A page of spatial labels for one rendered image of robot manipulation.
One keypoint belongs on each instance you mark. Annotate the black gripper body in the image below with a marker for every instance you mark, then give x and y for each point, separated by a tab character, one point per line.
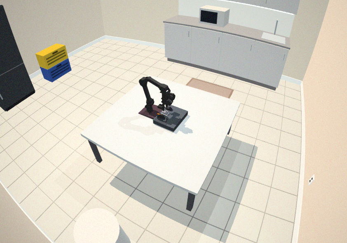
161	106

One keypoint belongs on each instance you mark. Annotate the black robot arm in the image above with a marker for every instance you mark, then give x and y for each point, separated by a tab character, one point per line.
162	87

